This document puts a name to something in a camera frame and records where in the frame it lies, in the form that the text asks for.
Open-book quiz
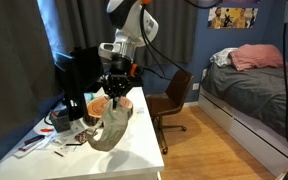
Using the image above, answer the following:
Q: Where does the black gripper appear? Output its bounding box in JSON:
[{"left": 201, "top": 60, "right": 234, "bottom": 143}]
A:
[{"left": 101, "top": 74, "right": 133, "bottom": 110}]

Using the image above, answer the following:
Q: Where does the grey cloth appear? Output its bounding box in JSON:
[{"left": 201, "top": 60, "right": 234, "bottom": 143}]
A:
[{"left": 86, "top": 97, "right": 133, "bottom": 153}]

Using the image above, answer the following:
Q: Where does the round wooden slab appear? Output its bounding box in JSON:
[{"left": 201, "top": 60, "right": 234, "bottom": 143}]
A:
[{"left": 83, "top": 94, "right": 135, "bottom": 127}]

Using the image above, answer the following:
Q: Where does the black monitor with stand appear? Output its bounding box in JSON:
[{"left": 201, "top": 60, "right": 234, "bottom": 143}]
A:
[{"left": 55, "top": 45, "right": 105, "bottom": 122}]

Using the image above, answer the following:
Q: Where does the small patterned box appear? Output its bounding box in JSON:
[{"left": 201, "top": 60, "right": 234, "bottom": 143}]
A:
[{"left": 74, "top": 128, "right": 91, "bottom": 145}]

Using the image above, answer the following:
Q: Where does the dark grey pen holder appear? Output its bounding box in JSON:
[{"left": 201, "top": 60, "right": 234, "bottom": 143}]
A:
[{"left": 49, "top": 107, "right": 73, "bottom": 134}]

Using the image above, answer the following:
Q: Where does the brown leather chair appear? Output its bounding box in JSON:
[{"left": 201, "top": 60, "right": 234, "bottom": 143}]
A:
[{"left": 145, "top": 70, "right": 195, "bottom": 155}]

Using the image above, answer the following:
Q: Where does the red marker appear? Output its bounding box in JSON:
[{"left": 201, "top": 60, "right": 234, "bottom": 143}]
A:
[{"left": 39, "top": 127, "right": 55, "bottom": 134}]

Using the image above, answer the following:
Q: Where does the white paper stack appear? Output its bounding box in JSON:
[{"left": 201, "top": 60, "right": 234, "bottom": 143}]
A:
[{"left": 12, "top": 123, "right": 85, "bottom": 160}]

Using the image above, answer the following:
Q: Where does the dark blue booklet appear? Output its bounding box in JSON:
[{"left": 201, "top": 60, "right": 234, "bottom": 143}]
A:
[{"left": 23, "top": 133, "right": 47, "bottom": 147}]

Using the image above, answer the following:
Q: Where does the dark grey curtain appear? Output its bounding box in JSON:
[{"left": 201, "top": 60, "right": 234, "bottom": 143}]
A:
[
  {"left": 55, "top": 0, "right": 199, "bottom": 67},
  {"left": 0, "top": 0, "right": 62, "bottom": 149}
]

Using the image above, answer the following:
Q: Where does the white pillow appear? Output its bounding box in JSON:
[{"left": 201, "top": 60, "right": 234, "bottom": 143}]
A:
[{"left": 209, "top": 46, "right": 240, "bottom": 68}]

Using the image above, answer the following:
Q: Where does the bed with grey bedding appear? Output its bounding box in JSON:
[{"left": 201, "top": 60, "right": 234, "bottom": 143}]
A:
[{"left": 200, "top": 62, "right": 288, "bottom": 148}]

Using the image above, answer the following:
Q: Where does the basketball players poster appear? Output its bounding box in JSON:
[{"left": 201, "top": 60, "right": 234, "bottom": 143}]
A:
[{"left": 207, "top": 6, "right": 259, "bottom": 30}]

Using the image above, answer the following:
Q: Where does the pink pillow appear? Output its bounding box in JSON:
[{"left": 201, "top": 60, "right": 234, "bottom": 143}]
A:
[{"left": 229, "top": 43, "right": 288, "bottom": 72}]

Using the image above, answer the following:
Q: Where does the black desk cable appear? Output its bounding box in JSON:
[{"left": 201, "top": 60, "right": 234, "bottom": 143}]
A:
[{"left": 42, "top": 111, "right": 55, "bottom": 127}]

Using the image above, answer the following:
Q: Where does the white bed frame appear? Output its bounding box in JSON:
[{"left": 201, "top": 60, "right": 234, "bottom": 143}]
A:
[{"left": 196, "top": 87, "right": 288, "bottom": 178}]

